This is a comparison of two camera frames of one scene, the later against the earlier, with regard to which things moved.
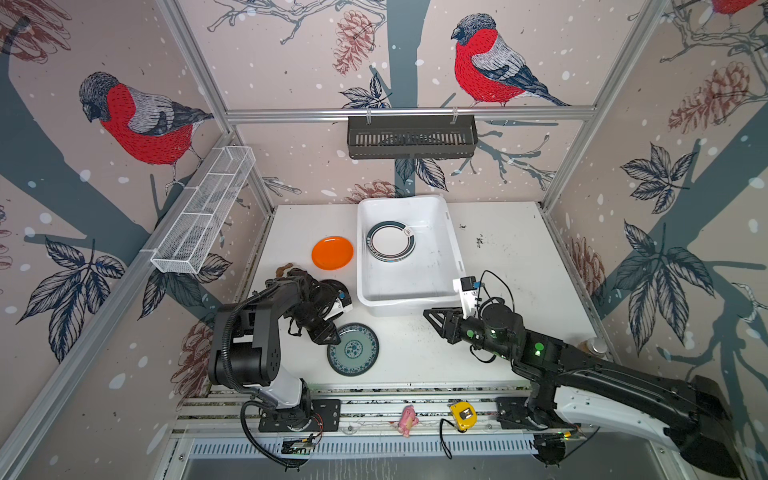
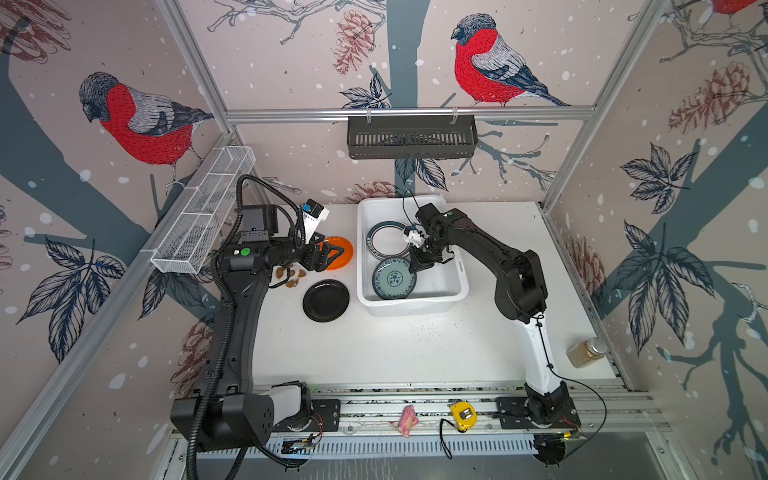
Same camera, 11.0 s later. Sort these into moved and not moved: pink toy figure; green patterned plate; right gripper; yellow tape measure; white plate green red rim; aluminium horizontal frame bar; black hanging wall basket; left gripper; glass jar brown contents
Moved: left gripper; right gripper; green patterned plate
Not moved: white plate green red rim; aluminium horizontal frame bar; pink toy figure; glass jar brown contents; yellow tape measure; black hanging wall basket
